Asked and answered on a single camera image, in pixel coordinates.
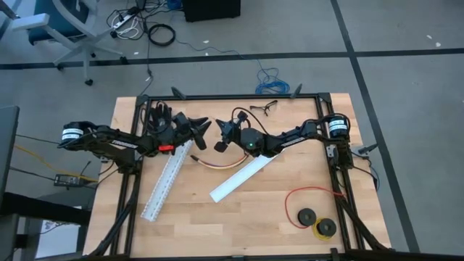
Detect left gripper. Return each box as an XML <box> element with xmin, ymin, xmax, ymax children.
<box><xmin>170</xmin><ymin>112</ymin><xmax>212</xmax><ymax>152</ymax></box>

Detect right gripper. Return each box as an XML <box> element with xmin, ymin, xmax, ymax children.
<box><xmin>213</xmin><ymin>117</ymin><xmax>251</xmax><ymax>153</ymax></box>

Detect red cable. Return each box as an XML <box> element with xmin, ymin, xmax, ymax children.
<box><xmin>198</xmin><ymin>154</ymin><xmax>251</xmax><ymax>170</ymax></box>

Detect white duct cover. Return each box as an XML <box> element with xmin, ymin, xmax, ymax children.
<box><xmin>209</xmin><ymin>151</ymin><xmax>287</xmax><ymax>204</ymax></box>

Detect white slotted cable duct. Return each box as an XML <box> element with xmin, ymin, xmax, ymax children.
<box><xmin>140</xmin><ymin>139</ymin><xmax>195</xmax><ymax>223</ymax></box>

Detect black work glove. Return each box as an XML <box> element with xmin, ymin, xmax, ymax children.
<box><xmin>144</xmin><ymin>101</ymin><xmax>173</xmax><ymax>136</ymax></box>

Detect black safety glasses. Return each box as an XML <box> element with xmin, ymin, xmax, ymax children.
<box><xmin>249</xmin><ymin>99</ymin><xmax>280</xmax><ymax>117</ymax></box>

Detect black computer case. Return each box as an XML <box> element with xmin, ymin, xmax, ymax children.
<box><xmin>181</xmin><ymin>0</ymin><xmax>242</xmax><ymax>23</ymax></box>

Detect white power strip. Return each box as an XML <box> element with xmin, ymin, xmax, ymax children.
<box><xmin>111</xmin><ymin>6</ymin><xmax>141</xmax><ymax>30</ymax></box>

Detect black power adapter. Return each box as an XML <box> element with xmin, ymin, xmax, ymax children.
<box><xmin>53</xmin><ymin>173</ymin><xmax>83</xmax><ymax>188</ymax></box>

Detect grey office chair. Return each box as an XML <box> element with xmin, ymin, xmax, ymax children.
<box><xmin>9</xmin><ymin>0</ymin><xmax>130</xmax><ymax>87</ymax></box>

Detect black desk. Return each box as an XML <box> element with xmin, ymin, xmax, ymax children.
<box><xmin>0</xmin><ymin>191</ymin><xmax>92</xmax><ymax>226</ymax></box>

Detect dark grey panel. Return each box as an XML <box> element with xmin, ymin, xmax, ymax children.
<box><xmin>0</xmin><ymin>104</ymin><xmax>21</xmax><ymax>199</ymax></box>

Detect blue network cable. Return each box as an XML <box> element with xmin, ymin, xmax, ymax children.
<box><xmin>237</xmin><ymin>54</ymin><xmax>291</xmax><ymax>96</ymax></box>

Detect thin red wire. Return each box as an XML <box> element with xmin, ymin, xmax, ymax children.
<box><xmin>283</xmin><ymin>186</ymin><xmax>346</xmax><ymax>231</ymax></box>

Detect coiled black cable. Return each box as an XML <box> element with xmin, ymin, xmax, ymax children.
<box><xmin>148</xmin><ymin>22</ymin><xmax>177</xmax><ymax>47</ymax></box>

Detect black wire spool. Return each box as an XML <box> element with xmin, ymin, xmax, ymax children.
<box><xmin>317</xmin><ymin>217</ymin><xmax>338</xmax><ymax>238</ymax></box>
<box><xmin>297</xmin><ymin>207</ymin><xmax>318</xmax><ymax>227</ymax></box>

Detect thin yellow wire coil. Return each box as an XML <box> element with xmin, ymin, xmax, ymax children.
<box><xmin>312</xmin><ymin>217</ymin><xmax>339</xmax><ymax>241</ymax></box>

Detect yellow floor cable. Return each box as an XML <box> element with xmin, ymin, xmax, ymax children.
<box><xmin>13</xmin><ymin>144</ymin><xmax>99</xmax><ymax>183</ymax></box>

